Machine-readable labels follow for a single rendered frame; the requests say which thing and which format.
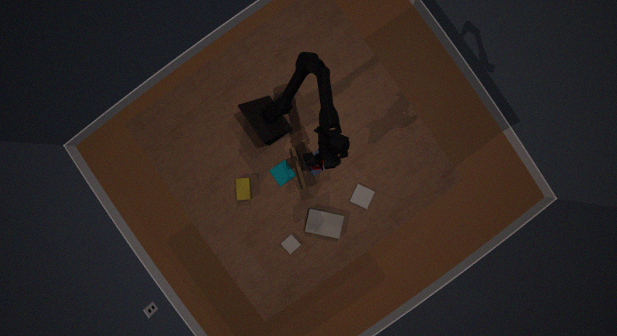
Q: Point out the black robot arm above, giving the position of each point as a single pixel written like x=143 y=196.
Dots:
x=309 y=62

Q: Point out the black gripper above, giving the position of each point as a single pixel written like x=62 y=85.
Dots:
x=311 y=160

